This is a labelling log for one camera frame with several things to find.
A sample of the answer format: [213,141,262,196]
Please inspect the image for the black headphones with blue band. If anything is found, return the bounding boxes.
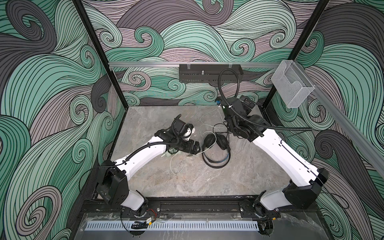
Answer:
[202,122,232,169]

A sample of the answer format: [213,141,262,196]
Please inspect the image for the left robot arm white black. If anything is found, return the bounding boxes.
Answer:
[96,115,201,212]

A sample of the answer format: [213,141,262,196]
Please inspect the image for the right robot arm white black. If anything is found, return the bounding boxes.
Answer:
[218,68,329,212]

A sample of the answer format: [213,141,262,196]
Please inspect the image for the mint green headphones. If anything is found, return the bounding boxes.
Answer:
[170,109,225,175]

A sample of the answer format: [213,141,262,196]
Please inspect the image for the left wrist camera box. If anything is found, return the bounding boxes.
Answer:
[183,128,195,139]

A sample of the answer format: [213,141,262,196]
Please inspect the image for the clear plastic wall bin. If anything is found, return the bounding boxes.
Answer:
[271,60,315,109]

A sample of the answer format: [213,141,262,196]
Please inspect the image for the black perforated wall tray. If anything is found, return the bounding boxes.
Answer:
[179,65,244,86]

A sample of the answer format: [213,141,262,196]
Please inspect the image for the white slotted cable duct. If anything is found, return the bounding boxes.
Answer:
[85,220,259,232]

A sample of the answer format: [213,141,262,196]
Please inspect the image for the aluminium horizontal rail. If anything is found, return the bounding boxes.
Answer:
[109,61,280,69]

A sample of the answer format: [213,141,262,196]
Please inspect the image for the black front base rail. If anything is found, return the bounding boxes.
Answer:
[81,195,317,215]

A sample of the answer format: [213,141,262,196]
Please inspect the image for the black frame post right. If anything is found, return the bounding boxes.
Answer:
[260,0,329,111]

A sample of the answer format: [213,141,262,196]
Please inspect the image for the black frame post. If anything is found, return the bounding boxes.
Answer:
[72,0,129,111]
[260,0,329,111]

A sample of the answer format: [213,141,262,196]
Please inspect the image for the black frame post left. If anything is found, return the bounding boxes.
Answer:
[72,0,129,111]

